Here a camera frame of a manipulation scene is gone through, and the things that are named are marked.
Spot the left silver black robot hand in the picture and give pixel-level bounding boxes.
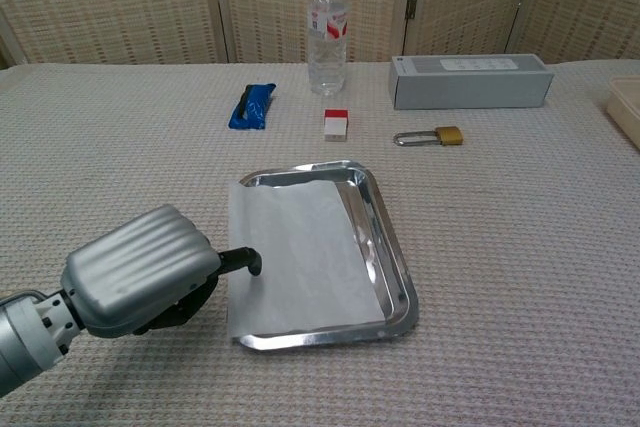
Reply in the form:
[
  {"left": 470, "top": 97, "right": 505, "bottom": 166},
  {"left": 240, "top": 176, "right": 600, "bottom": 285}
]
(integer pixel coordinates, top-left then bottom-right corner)
[{"left": 59, "top": 204, "right": 263, "bottom": 339}]

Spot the white paper sheet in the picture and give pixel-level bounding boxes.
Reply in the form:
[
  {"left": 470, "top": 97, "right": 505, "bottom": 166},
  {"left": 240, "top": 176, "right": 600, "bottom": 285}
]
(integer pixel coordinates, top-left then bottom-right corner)
[{"left": 226, "top": 179, "right": 383, "bottom": 343}]

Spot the silver metal tray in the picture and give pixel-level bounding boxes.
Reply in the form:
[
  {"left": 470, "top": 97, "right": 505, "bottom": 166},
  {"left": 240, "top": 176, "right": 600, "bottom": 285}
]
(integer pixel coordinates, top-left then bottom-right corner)
[{"left": 234, "top": 160, "right": 420, "bottom": 352}]

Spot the blue snack packet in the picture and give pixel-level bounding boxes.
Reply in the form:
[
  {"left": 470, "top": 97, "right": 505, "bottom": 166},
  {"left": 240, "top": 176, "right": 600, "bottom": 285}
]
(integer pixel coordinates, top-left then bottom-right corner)
[{"left": 227, "top": 82, "right": 277, "bottom": 131}]

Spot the small red white box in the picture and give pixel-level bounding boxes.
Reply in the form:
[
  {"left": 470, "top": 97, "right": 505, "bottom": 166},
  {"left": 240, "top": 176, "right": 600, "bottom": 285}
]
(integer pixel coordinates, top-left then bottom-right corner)
[{"left": 322, "top": 108, "right": 349, "bottom": 143}]

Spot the woven folding screen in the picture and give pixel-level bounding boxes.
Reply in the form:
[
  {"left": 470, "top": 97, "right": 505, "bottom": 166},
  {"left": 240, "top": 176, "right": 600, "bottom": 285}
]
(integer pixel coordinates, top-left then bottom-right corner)
[{"left": 0, "top": 0, "right": 640, "bottom": 68}]

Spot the clear plastic water bottle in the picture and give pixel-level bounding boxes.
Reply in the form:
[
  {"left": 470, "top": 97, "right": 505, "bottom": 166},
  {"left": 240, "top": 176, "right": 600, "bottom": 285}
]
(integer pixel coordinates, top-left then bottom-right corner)
[{"left": 306, "top": 0, "right": 349, "bottom": 97}]

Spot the brass padlock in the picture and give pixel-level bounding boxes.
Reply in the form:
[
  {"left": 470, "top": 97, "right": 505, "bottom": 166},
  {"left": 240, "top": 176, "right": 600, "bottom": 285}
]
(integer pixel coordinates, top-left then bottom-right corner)
[{"left": 393, "top": 126, "right": 465, "bottom": 148}]

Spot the beige woven tablecloth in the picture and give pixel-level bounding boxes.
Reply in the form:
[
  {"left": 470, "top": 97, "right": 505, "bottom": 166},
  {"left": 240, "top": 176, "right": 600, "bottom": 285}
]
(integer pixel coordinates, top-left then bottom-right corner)
[{"left": 0, "top": 60, "right": 640, "bottom": 427}]

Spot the long grey cardboard box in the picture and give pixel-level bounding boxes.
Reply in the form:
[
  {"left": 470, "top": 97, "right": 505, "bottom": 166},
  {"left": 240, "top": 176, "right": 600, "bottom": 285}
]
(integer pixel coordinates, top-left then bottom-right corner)
[{"left": 388, "top": 53, "right": 555, "bottom": 111}]

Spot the cream plastic container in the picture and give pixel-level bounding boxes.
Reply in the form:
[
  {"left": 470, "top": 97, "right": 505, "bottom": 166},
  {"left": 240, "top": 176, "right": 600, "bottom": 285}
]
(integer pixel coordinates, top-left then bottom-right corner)
[{"left": 606, "top": 75, "right": 640, "bottom": 151}]

